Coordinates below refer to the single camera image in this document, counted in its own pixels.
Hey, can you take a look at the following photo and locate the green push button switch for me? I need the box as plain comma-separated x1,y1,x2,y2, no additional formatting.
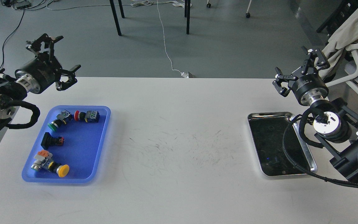
48,110,73,131

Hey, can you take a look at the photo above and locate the black table leg right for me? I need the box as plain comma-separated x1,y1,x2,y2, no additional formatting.
184,0,191,35

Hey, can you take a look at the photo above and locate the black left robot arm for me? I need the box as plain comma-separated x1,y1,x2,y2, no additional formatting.
0,34,81,130

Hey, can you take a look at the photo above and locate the yellow push button switch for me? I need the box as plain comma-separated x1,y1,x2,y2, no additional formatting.
31,149,70,178

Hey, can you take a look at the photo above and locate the blue plastic tray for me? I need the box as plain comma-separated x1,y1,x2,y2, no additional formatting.
21,105,111,184

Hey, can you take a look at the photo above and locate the black square push button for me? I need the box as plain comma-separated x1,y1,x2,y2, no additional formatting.
41,132,65,150

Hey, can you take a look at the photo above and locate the red push button switch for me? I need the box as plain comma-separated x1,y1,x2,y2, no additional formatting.
73,110,100,123

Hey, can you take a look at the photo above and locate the white cable on floor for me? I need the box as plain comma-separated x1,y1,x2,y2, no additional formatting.
131,0,192,75

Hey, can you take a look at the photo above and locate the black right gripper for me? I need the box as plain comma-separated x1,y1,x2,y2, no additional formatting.
272,46,330,106

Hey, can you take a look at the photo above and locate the black table leg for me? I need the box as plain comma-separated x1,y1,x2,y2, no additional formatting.
109,0,125,36
184,0,191,35

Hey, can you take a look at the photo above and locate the black cable on floor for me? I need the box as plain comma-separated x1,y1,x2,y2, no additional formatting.
1,0,58,72

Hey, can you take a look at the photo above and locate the silver metal tray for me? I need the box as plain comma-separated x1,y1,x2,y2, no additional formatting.
247,112,317,177

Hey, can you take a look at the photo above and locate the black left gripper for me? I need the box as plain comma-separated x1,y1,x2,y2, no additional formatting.
15,34,81,94

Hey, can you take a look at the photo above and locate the black table leg left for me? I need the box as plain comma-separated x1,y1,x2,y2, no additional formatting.
109,0,125,36

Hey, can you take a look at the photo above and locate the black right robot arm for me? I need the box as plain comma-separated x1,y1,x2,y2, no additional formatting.
272,47,358,188

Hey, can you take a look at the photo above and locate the white power adapter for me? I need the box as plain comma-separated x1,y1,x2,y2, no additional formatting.
181,72,195,78

